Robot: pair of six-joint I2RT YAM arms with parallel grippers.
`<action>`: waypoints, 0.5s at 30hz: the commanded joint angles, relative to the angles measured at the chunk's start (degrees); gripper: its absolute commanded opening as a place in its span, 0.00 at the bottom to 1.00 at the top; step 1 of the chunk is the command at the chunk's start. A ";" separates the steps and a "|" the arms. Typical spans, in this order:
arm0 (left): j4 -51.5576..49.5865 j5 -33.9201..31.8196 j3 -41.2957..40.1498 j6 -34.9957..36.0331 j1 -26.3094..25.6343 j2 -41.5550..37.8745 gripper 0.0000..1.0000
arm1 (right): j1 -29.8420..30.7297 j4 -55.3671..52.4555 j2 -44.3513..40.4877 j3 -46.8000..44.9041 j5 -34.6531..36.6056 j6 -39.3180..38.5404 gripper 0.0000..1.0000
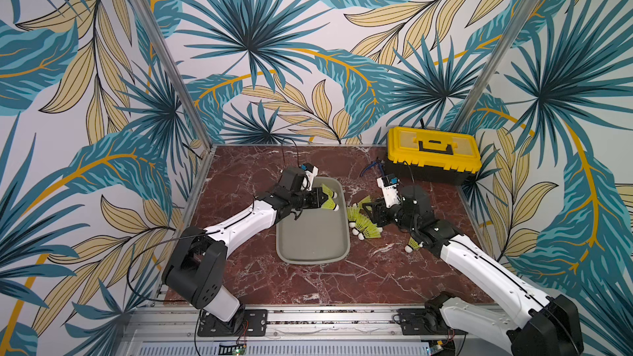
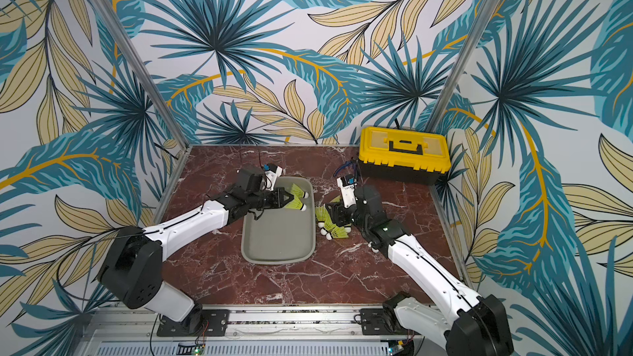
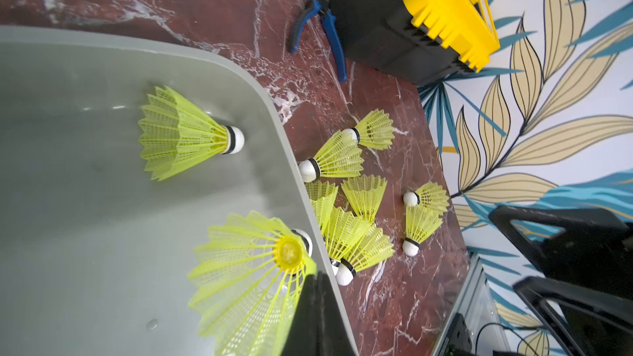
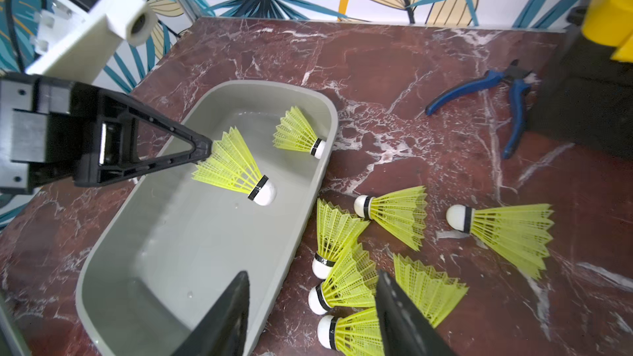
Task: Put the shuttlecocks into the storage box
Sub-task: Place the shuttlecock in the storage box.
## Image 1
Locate green shuttlecock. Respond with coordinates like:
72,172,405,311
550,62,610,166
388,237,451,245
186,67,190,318
321,198,339,212
357,224,382,241
346,204,360,228
358,196,372,208
349,215,374,239
321,184,337,199
405,237,420,253

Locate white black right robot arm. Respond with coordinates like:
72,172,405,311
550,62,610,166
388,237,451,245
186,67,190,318
359,185,585,355

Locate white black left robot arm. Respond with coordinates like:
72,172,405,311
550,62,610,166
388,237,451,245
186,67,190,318
162,163,337,333

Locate grey plastic tray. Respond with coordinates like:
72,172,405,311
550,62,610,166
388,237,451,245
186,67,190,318
276,176,350,265

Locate yellow black toolbox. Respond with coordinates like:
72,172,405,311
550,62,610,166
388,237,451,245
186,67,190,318
384,126,482,186

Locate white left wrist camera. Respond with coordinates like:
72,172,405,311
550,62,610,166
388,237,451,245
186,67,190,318
299,163,318,191

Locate blue handled pliers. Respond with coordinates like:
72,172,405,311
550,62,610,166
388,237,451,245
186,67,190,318
359,158,387,186

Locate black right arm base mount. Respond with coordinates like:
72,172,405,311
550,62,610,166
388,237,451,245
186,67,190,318
393,292,453,337

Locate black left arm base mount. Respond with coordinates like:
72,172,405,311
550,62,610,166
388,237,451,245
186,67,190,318
196,306,269,338

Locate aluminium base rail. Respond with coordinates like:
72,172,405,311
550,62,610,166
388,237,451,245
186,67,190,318
115,304,502,355

